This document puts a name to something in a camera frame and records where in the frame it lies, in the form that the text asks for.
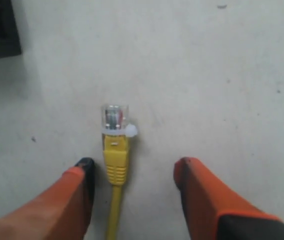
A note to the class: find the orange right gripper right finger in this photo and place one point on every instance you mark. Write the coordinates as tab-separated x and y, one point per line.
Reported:
213	211

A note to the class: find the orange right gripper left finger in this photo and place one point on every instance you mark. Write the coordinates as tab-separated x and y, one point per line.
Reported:
61	212

